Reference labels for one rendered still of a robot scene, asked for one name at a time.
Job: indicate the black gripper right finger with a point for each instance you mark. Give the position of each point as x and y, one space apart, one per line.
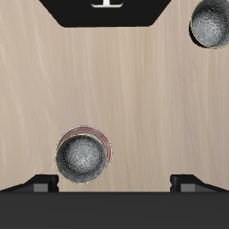
184 182

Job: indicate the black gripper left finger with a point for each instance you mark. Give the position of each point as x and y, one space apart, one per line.
44 182

